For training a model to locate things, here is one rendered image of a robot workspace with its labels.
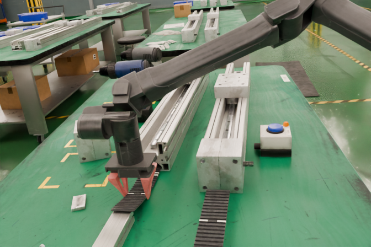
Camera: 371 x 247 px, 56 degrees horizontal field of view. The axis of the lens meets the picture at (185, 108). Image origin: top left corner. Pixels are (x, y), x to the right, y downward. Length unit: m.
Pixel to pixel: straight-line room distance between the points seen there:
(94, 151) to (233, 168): 0.43
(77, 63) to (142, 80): 3.87
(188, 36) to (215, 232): 2.17
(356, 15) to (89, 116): 0.58
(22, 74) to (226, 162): 2.53
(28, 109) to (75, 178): 2.27
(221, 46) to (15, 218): 0.59
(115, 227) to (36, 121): 2.56
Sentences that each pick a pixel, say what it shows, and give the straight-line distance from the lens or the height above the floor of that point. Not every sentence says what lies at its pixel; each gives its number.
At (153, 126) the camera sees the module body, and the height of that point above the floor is 0.85.
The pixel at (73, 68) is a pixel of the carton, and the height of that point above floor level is 0.32.
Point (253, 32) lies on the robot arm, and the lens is 0.76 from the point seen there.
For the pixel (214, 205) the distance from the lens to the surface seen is 0.73.
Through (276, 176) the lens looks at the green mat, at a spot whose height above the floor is 0.78.
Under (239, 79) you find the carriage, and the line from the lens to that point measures 1.21.
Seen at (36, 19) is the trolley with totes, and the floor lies 0.89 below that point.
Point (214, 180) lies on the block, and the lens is 0.81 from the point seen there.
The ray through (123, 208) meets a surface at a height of 0.82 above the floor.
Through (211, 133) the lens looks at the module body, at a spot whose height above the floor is 0.86.
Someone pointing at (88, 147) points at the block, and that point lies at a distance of 1.03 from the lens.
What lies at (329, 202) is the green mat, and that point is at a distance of 0.81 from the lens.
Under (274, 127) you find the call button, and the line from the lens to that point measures 0.96.
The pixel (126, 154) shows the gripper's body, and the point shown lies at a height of 0.91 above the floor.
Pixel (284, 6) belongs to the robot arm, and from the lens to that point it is 0.76.
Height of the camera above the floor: 1.25
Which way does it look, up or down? 20 degrees down
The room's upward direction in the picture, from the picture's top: 6 degrees counter-clockwise
